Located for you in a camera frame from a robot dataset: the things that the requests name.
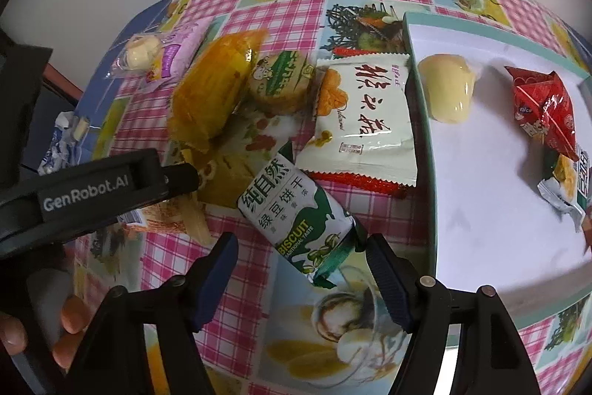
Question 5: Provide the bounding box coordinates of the red snack packet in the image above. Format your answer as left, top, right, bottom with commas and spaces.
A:
503, 65, 581, 161

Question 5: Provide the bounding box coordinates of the purple snack packet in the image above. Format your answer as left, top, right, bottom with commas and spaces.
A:
145, 16, 216, 85

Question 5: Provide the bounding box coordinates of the person's left hand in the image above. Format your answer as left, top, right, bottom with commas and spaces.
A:
0, 294, 90, 372

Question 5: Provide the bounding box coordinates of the green and white biscuit packet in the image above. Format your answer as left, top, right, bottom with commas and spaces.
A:
237, 140, 367, 290

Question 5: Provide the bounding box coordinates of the yellow clear snack packet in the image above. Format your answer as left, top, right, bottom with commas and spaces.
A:
165, 29, 271, 154

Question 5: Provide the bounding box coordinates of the reddish wooden board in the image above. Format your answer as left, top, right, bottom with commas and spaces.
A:
41, 64, 85, 100

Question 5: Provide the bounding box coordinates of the beige cracker packet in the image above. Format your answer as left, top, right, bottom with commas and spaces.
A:
118, 145, 260, 245

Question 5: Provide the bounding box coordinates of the black cabinet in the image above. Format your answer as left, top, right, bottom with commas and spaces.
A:
21, 66, 84, 174

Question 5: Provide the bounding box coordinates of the crumpled blue white wrapper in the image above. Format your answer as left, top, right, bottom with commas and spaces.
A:
38, 111, 77, 176

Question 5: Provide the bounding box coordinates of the round green biscuit packet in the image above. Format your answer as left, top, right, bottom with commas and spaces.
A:
247, 51, 316, 114

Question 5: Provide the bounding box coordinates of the round pastry in clear wrapper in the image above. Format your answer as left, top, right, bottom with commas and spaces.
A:
107, 31, 165, 78

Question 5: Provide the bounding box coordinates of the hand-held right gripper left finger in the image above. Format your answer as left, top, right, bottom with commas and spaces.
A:
65, 232, 239, 395

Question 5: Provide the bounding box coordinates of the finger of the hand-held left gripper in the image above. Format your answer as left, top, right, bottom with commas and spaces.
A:
159, 163, 201, 201

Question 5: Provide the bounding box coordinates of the cream snack packet brown print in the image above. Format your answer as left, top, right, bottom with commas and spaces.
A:
296, 53, 418, 192

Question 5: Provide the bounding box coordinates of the white shallow box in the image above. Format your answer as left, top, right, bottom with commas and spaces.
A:
401, 11, 592, 333

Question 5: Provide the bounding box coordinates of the pale yellow round pastry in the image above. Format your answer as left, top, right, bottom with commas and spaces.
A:
417, 54, 478, 125

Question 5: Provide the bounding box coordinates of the small red foil packet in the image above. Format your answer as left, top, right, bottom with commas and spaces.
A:
311, 170, 410, 199

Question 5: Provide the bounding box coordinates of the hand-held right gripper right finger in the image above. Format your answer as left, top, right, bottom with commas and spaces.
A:
365, 234, 542, 395

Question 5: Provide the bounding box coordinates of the white green corn snack packet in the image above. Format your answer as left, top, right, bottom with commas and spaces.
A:
538, 144, 592, 234

